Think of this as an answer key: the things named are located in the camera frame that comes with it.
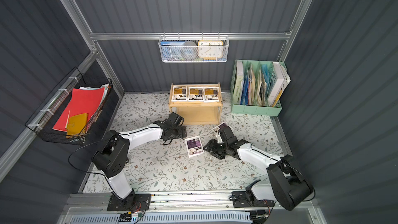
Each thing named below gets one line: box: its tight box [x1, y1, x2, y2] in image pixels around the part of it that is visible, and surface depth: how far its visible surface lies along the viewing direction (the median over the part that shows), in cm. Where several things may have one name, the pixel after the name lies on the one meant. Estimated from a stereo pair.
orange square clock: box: [197, 39, 224, 61], surface depth 90 cm
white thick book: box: [267, 61, 292, 108], surface depth 98 cm
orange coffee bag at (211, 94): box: [203, 87, 220, 103], surface depth 91 cm
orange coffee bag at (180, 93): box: [171, 86, 188, 102], surface depth 91 cm
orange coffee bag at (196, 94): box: [188, 87, 205, 102], surface depth 91 cm
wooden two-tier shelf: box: [168, 81, 223, 125], surface depth 92 cm
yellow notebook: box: [65, 113, 89, 139], surface depth 69 cm
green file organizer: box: [230, 59, 287, 117], surface depth 104 cm
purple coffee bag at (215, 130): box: [211, 121, 229, 138], surface depth 101 cm
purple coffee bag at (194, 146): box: [184, 135, 205, 159], surface depth 93 cm
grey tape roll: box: [180, 40, 198, 61], surface depth 90 cm
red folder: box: [52, 87, 106, 132], surface depth 74 cm
